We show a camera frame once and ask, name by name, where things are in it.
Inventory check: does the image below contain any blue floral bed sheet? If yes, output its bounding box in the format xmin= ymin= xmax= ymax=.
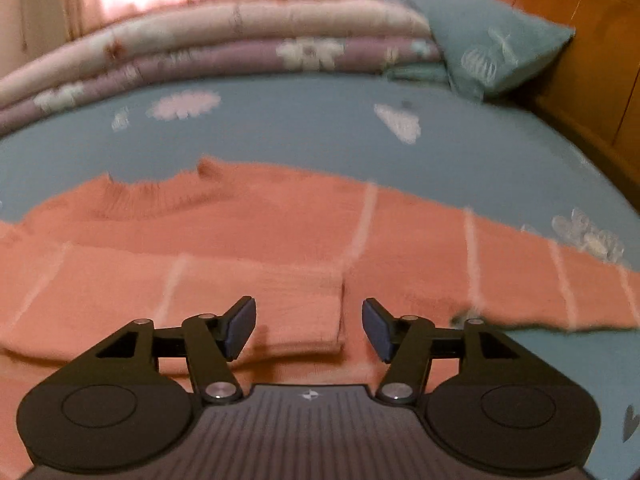
xmin=0 ymin=62 xmax=640 ymax=480

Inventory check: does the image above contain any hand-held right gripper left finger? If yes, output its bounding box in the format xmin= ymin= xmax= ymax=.
xmin=97 ymin=295 xmax=257 ymax=405

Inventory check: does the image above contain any wooden bed headboard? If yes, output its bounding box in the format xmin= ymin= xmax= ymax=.
xmin=432 ymin=0 xmax=640 ymax=181

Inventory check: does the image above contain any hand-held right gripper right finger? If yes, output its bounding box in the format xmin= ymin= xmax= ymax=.
xmin=362 ymin=297 xmax=526 ymax=405

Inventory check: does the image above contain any folded floral quilt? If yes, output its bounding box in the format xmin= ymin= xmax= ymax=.
xmin=0 ymin=0 xmax=443 ymax=136

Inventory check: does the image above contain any orange striped knit sweater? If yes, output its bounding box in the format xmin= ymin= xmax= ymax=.
xmin=0 ymin=156 xmax=640 ymax=480

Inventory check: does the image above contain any blue printed pillow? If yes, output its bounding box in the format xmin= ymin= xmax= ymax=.
xmin=385 ymin=0 xmax=576 ymax=103

